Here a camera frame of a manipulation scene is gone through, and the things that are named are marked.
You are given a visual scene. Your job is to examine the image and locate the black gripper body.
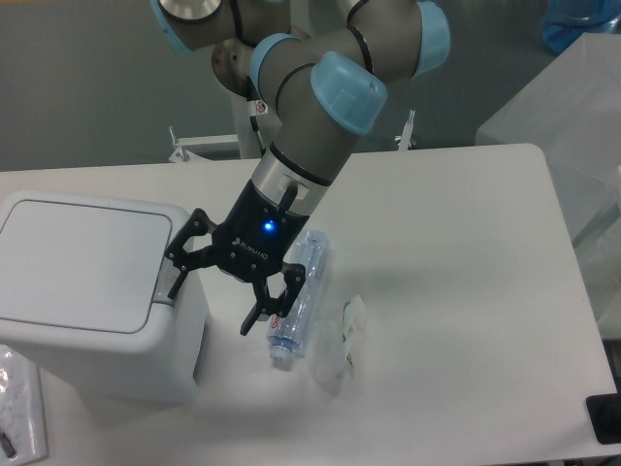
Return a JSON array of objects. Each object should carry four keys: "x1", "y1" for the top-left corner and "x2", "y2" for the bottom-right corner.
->
[{"x1": 212, "y1": 182, "x2": 309, "y2": 283}]

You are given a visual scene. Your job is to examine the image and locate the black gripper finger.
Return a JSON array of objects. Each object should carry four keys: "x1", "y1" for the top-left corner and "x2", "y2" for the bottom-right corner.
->
[
  {"x1": 240, "y1": 262, "x2": 306, "y2": 336},
  {"x1": 165, "y1": 208, "x2": 221, "y2": 299}
]

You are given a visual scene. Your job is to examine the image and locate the white plastic trash can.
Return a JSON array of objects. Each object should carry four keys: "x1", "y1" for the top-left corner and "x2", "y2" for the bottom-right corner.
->
[{"x1": 1, "y1": 190, "x2": 209, "y2": 403}]

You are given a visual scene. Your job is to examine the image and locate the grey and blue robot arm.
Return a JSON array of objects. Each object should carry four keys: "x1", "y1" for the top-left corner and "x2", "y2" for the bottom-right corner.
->
[{"x1": 151, "y1": 1, "x2": 450, "y2": 333}]

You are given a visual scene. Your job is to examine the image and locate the clear plastic water bottle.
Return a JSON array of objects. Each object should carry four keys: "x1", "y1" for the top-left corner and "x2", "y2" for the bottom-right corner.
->
[{"x1": 266, "y1": 230, "x2": 331, "y2": 370}]

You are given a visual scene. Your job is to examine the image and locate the clear plastic tray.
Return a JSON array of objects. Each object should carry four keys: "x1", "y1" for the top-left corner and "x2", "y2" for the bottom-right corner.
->
[{"x1": 1, "y1": 345, "x2": 49, "y2": 465}]

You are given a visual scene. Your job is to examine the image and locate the white side table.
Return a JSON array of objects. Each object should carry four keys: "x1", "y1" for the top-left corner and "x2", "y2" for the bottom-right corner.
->
[{"x1": 475, "y1": 33, "x2": 620, "y2": 186}]

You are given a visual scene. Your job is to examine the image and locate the black device at table edge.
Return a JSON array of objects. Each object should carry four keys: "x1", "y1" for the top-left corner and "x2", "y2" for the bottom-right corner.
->
[{"x1": 586, "y1": 393, "x2": 620, "y2": 445}]

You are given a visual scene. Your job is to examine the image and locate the white metal base frame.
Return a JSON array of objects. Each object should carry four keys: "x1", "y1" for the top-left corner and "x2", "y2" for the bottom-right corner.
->
[{"x1": 168, "y1": 109, "x2": 417, "y2": 163}]

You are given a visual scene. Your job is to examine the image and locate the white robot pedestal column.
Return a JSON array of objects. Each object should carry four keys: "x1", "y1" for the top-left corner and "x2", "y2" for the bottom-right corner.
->
[{"x1": 230, "y1": 93, "x2": 273, "y2": 159}]

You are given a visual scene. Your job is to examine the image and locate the black cable on pedestal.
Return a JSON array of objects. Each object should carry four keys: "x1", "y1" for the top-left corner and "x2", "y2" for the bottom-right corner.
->
[{"x1": 245, "y1": 76, "x2": 271, "y2": 159}]

